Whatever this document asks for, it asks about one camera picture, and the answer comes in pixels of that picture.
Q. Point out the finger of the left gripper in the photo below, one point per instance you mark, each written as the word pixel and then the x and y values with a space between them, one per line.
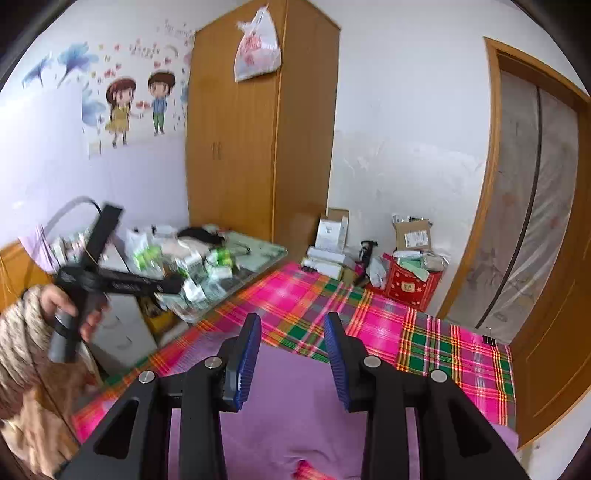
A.
pixel 121 283

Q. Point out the white small box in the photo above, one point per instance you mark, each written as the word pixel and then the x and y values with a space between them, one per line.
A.
pixel 332 230

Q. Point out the cluttered side table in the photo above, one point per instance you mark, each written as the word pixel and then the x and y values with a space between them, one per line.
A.
pixel 210 272

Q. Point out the brown cardboard box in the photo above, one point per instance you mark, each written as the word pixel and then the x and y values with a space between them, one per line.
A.
pixel 413 235

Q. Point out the person left hand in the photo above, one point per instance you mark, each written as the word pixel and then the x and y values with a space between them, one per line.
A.
pixel 52 300

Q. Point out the wooden door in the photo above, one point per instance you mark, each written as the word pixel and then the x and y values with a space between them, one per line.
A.
pixel 551 354

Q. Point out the grey drawer cabinet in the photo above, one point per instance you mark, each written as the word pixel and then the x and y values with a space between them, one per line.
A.
pixel 122 338

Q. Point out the purple fleece garment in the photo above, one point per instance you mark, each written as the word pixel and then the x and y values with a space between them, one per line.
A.
pixel 293 425

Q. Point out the white plastic bag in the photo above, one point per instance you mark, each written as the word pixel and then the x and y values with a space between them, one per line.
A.
pixel 259 50

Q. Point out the pink plaid bed sheet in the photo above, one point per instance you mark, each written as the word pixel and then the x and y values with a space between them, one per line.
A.
pixel 292 304

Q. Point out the plastic door curtain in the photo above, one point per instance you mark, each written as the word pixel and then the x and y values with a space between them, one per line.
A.
pixel 528 214

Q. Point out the wooden wardrobe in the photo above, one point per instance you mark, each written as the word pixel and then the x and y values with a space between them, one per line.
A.
pixel 258 153

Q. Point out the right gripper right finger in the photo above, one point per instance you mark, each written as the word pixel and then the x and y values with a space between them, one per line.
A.
pixel 455 440

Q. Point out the cartoon couple wall sticker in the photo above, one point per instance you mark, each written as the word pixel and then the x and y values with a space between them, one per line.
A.
pixel 132 88

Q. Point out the floral sleeve left forearm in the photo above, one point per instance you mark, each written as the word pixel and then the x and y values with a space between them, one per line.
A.
pixel 37 395

